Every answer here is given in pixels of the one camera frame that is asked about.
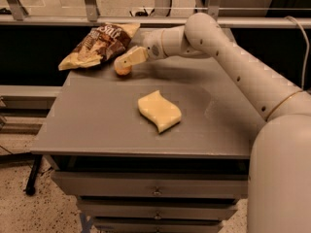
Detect brown salt chip bag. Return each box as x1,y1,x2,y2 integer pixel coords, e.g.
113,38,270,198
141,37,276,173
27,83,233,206
58,23,140,71

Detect bottom grey drawer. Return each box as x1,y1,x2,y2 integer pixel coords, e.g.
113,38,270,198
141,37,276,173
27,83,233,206
93,217,223,233

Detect middle grey drawer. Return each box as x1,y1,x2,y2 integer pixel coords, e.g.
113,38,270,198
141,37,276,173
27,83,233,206
77,198,237,220

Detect grey drawer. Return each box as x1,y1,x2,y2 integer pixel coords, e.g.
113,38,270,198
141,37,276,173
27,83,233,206
93,217,223,233
77,198,237,220
52,171,248,199

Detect top grey drawer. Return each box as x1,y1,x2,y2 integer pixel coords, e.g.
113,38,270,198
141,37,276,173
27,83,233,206
52,171,248,199

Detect grey drawer cabinet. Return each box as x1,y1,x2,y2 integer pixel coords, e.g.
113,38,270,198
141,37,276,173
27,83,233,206
30,27,265,233

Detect black stand leg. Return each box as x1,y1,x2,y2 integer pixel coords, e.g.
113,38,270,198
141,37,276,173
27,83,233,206
25,155,43,196

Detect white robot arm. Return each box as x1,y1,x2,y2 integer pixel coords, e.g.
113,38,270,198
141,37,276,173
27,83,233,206
115,13,311,233

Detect metal railing frame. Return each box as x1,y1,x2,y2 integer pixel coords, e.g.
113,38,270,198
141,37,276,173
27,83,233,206
0,0,311,28

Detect yellow wavy sponge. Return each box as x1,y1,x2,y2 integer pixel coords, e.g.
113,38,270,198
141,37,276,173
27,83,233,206
137,90,182,133

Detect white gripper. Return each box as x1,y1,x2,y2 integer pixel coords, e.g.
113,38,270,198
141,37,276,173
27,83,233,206
114,29,165,68

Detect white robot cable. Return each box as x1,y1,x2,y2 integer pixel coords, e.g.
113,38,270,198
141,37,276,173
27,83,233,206
284,15,311,90

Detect orange fruit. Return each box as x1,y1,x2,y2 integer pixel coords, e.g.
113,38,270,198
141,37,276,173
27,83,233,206
115,65,132,76

